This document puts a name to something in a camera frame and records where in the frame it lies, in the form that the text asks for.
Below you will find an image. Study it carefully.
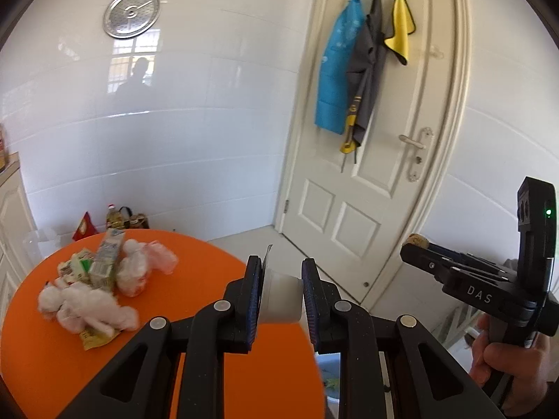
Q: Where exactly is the white plastic cup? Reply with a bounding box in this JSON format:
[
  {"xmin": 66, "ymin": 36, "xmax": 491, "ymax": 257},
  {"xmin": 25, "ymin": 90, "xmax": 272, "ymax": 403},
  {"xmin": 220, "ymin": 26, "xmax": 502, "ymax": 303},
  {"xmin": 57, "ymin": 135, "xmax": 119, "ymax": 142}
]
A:
[{"xmin": 257, "ymin": 244, "xmax": 305, "ymax": 325}]

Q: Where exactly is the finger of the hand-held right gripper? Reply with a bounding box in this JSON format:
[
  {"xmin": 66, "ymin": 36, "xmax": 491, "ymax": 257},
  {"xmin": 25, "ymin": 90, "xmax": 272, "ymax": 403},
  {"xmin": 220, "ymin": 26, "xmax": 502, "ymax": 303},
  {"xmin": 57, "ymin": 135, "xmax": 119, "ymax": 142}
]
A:
[
  {"xmin": 427, "ymin": 243, "xmax": 519, "ymax": 281},
  {"xmin": 400, "ymin": 243, "xmax": 460, "ymax": 287}
]

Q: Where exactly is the orange round table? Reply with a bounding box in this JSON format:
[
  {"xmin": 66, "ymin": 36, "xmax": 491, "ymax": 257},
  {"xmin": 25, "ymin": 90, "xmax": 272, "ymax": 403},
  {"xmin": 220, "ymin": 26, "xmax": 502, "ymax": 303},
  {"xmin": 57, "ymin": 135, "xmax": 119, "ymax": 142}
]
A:
[{"xmin": 0, "ymin": 228, "xmax": 326, "ymax": 419}]

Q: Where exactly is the green snack wrapper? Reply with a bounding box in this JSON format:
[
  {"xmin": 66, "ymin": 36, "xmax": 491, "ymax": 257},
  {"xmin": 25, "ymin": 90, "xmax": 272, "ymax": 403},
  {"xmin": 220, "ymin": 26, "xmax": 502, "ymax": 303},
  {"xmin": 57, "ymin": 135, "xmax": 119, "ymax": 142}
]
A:
[{"xmin": 58, "ymin": 248, "xmax": 97, "ymax": 287}]

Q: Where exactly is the metal door handle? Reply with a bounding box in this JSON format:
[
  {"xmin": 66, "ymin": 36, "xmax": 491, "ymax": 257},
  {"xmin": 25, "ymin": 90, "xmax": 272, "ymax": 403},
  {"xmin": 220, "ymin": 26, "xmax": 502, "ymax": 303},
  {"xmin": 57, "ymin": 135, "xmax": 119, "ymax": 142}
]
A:
[{"xmin": 399, "ymin": 127, "xmax": 436, "ymax": 183}]

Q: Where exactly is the clear plastic container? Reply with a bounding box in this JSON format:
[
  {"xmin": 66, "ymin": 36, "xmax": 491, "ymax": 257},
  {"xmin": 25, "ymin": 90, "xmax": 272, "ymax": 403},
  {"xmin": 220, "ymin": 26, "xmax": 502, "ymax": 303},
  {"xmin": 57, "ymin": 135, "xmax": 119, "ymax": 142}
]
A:
[{"xmin": 24, "ymin": 227, "xmax": 60, "ymax": 268}]

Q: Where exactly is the yellow cloth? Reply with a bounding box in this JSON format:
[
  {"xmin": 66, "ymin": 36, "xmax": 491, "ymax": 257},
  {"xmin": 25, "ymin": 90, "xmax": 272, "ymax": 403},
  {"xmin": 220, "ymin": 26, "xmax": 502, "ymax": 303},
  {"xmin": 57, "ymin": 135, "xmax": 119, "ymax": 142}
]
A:
[{"xmin": 383, "ymin": 0, "xmax": 417, "ymax": 66}]

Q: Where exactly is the white panel door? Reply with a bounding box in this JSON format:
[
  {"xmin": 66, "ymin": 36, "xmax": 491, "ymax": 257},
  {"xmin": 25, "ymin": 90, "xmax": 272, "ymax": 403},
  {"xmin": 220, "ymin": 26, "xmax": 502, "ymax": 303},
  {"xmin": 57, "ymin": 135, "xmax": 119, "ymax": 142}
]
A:
[{"xmin": 274, "ymin": 0, "xmax": 473, "ymax": 307}]

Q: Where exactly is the person's right hand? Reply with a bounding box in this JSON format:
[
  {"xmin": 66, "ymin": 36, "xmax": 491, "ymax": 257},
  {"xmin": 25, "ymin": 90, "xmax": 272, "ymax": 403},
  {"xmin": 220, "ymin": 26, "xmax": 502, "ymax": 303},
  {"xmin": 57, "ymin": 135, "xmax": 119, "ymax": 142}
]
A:
[{"xmin": 469, "ymin": 315, "xmax": 554, "ymax": 402}]

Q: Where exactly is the red printed bag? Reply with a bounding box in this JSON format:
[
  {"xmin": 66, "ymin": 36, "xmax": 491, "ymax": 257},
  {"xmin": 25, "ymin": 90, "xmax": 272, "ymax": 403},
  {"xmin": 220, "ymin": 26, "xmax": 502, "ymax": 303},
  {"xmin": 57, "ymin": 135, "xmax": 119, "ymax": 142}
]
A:
[{"xmin": 72, "ymin": 212, "xmax": 99, "ymax": 242}]

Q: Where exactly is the person's right forearm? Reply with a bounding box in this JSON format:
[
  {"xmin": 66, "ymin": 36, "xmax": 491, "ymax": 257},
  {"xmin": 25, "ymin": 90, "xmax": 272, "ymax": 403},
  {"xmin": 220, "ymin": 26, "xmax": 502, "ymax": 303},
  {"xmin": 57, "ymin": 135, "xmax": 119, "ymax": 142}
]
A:
[{"xmin": 502, "ymin": 380, "xmax": 559, "ymax": 419}]

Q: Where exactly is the blue apron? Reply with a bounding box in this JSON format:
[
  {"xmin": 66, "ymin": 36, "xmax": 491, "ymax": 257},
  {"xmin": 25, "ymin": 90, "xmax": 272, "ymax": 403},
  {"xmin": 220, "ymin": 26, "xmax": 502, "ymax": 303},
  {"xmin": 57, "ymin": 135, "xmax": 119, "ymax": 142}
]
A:
[{"xmin": 315, "ymin": 0, "xmax": 367, "ymax": 134}]

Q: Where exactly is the clear red-printed plastic bag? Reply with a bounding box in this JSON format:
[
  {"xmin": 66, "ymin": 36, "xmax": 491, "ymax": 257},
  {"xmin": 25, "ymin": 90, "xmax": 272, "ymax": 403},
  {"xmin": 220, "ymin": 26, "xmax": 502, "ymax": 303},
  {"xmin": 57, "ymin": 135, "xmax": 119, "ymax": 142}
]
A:
[{"xmin": 116, "ymin": 239, "xmax": 179, "ymax": 298}]

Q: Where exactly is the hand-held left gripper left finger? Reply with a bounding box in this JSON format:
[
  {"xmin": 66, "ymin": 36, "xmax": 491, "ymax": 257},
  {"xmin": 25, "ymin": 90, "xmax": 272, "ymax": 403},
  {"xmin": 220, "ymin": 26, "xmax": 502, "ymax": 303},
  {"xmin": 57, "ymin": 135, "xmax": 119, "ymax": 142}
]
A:
[{"xmin": 57, "ymin": 256, "xmax": 265, "ymax": 419}]

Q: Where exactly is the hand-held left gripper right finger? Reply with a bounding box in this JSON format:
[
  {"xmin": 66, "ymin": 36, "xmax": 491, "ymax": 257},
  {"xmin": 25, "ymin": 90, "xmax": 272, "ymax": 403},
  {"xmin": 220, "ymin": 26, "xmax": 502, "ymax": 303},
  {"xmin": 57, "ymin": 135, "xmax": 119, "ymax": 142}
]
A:
[{"xmin": 301, "ymin": 258, "xmax": 507, "ymax": 419}]

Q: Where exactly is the grey apron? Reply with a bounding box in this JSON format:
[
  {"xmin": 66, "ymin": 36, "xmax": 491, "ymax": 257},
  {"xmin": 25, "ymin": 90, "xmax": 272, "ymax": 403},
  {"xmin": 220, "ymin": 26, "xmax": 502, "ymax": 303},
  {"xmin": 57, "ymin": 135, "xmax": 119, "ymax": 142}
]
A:
[{"xmin": 341, "ymin": 0, "xmax": 390, "ymax": 174}]

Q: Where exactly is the green and white milk carton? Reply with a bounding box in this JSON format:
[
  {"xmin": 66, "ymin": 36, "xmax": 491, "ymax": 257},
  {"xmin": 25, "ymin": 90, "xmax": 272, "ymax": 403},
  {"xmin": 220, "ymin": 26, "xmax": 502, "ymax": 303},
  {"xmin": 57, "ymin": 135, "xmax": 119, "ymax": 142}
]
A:
[{"xmin": 89, "ymin": 230, "xmax": 127, "ymax": 291}]

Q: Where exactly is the white kitchen cabinet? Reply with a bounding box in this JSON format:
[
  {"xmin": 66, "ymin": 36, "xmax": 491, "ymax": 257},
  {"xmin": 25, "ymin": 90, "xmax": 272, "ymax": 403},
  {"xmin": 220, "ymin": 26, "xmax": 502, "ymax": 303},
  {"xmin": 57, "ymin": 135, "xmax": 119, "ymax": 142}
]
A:
[{"xmin": 0, "ymin": 152, "xmax": 41, "ymax": 313}]

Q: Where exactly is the yellow cooking oil bottle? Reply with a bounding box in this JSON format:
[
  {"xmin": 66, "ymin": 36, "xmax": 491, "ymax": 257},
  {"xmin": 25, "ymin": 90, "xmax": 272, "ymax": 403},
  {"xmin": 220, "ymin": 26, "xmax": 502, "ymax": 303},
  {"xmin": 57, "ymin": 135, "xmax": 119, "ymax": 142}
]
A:
[{"xmin": 106, "ymin": 204, "xmax": 125, "ymax": 230}]

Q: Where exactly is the yellow snack wrapper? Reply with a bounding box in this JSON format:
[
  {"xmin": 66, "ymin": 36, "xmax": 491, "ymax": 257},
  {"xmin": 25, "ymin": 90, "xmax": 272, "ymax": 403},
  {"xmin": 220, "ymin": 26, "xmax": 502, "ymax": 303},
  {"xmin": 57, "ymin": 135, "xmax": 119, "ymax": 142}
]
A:
[{"xmin": 81, "ymin": 326, "xmax": 121, "ymax": 351}]

